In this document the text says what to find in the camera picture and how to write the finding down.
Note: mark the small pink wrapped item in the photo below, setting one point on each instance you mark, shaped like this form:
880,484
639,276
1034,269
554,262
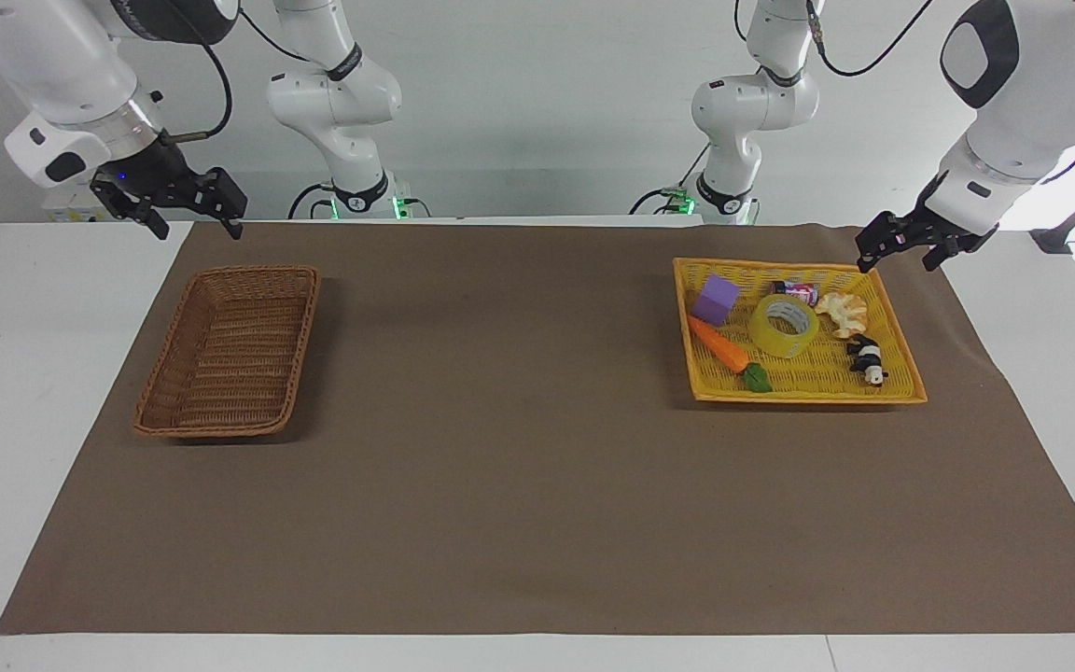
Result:
797,291

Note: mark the orange toy carrot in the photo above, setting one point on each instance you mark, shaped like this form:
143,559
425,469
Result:
719,343

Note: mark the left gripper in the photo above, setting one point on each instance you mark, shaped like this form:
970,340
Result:
950,230

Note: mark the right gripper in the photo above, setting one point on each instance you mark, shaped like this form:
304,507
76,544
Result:
150,168

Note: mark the purple cube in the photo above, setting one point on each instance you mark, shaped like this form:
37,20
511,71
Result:
717,300

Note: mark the beige toy pastry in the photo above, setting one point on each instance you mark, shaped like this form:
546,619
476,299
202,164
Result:
844,313

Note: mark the yellow woven basket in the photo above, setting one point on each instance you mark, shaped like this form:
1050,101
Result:
808,378

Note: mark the brown wicker basket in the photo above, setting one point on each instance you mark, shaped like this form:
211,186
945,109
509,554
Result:
225,359

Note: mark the yellow tape roll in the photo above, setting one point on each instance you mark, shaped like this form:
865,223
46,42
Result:
766,338

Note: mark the black and white panda toy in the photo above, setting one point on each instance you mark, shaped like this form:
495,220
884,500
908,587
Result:
867,359

